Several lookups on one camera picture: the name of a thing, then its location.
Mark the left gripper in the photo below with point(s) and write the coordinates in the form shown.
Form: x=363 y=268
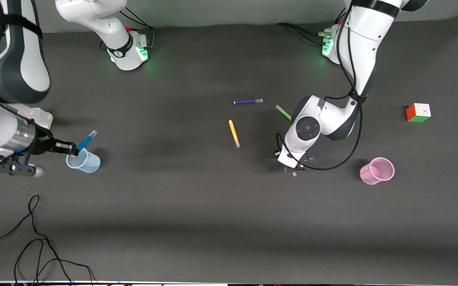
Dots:
x=275 y=155

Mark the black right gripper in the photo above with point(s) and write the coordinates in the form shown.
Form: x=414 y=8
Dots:
x=44 y=144

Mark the blue marker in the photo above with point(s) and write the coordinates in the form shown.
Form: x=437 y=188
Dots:
x=86 y=141

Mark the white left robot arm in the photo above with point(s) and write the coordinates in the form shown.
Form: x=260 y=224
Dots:
x=364 y=35

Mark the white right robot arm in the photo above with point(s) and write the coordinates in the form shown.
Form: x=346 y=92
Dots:
x=26 y=59

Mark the blue plastic cup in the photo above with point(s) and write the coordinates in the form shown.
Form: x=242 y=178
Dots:
x=88 y=163

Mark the green marker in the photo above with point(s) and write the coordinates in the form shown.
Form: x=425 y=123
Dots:
x=283 y=112

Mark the yellow marker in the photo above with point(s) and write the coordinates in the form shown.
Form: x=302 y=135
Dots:
x=233 y=133

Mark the pink plastic cup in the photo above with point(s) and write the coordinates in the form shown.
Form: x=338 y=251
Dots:
x=376 y=171

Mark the purple marker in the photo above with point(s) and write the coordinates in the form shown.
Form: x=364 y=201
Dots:
x=247 y=101

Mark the colourful puzzle cube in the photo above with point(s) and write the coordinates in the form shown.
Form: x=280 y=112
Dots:
x=418 y=113

